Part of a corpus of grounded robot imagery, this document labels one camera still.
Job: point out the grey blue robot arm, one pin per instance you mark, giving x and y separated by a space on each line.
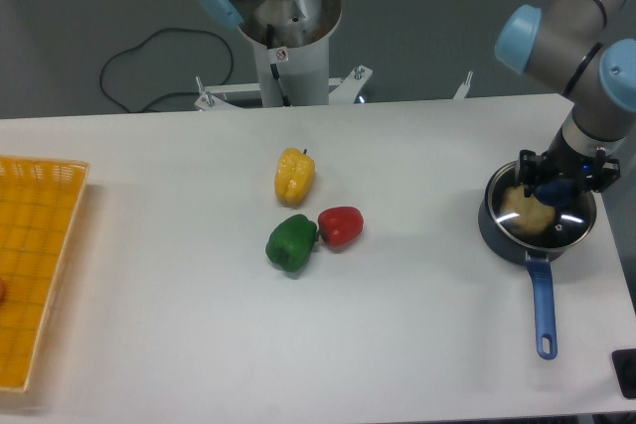
558 46

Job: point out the dark pot blue handle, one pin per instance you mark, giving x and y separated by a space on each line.
538 264

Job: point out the beige cauliflower toy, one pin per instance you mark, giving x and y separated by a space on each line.
524 216

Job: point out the black corner device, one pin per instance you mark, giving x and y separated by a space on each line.
624 365

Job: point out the red bell pepper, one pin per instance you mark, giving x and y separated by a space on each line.
339 226

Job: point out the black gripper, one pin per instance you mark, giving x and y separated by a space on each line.
573 161

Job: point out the glass lid blue knob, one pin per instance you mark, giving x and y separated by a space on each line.
574 221

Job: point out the yellow bell pepper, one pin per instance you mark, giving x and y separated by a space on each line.
295 173

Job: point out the green bell pepper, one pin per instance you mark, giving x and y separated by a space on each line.
291 243

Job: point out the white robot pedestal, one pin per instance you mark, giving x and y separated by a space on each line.
290 43

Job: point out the yellow woven basket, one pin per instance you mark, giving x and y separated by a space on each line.
40 199

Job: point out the white pedestal base frame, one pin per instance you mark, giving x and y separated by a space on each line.
338 90

